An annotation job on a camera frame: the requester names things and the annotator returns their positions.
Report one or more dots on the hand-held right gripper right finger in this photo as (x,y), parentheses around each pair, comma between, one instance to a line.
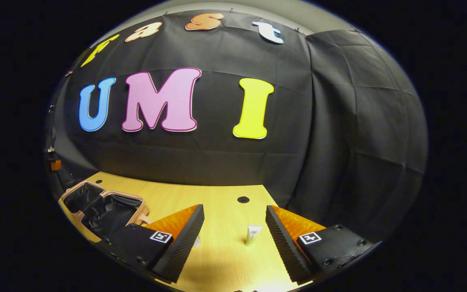
(284,243)

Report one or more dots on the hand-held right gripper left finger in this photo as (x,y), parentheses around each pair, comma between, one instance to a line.
(185,243)

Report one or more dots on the black backdrop cloth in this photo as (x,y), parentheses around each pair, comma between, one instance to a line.
(217,162)

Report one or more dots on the green skin care tube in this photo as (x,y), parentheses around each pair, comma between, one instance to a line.
(253,236)

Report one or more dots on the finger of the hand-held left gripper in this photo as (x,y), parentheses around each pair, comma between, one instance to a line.
(56,165)

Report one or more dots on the pink suitcase with black lining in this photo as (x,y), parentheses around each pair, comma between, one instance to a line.
(114,211)

